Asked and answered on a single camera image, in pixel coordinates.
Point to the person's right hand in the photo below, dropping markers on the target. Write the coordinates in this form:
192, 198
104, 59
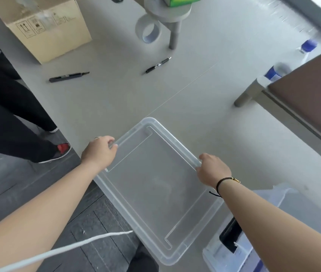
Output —
214, 171

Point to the person's left hand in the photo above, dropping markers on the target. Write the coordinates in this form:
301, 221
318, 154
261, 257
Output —
98, 154

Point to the person's right thumb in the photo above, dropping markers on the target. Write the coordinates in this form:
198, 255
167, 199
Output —
202, 160

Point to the person's left thumb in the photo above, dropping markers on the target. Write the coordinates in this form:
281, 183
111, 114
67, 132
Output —
113, 148

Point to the clear plastic bin lid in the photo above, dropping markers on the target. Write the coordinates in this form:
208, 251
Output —
154, 184

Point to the person's left forearm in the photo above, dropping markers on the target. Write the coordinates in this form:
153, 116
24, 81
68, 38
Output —
41, 212

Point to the person's right forearm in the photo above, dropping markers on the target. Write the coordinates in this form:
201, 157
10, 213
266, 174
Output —
276, 223

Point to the grey table leg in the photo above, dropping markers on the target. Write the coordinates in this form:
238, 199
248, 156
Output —
247, 94

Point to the black flat device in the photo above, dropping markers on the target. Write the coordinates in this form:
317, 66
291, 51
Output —
230, 235

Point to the black utility knife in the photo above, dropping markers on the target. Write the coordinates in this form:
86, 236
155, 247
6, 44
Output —
66, 77

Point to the black pen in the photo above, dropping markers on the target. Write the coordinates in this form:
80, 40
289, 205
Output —
157, 65

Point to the clear plastic storage bin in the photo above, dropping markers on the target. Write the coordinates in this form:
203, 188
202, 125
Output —
302, 203

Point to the blue-capped water bottle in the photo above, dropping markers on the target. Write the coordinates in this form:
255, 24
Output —
274, 72
308, 46

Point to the person's dark trouser leg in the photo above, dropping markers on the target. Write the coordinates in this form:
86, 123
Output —
143, 260

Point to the clear tape roll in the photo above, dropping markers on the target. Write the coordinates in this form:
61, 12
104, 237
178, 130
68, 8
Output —
141, 26

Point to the cardboard box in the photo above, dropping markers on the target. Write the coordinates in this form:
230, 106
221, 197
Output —
44, 28

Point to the grey round stand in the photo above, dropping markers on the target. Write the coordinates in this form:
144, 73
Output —
167, 14

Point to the green carton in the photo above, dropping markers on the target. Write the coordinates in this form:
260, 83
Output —
180, 0

